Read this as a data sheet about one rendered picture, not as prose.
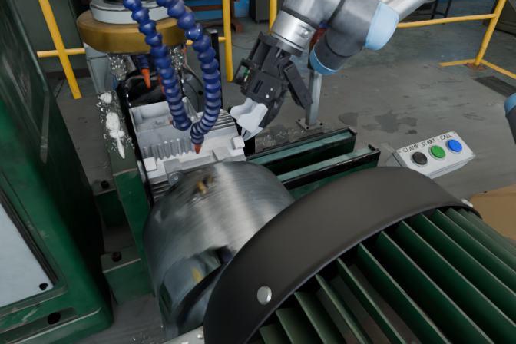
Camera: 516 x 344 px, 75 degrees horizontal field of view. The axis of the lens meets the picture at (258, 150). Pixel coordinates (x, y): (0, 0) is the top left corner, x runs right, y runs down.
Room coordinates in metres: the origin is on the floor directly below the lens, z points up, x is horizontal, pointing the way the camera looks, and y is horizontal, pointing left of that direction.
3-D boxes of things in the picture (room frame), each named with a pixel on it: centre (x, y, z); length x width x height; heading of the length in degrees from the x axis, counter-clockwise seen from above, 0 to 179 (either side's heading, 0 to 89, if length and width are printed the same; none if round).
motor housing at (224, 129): (0.59, 0.15, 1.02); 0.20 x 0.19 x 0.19; 114
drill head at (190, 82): (0.88, 0.30, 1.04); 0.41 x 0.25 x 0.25; 25
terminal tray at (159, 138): (0.57, 0.19, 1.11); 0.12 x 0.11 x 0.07; 114
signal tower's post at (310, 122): (1.09, -0.20, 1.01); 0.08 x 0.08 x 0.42; 25
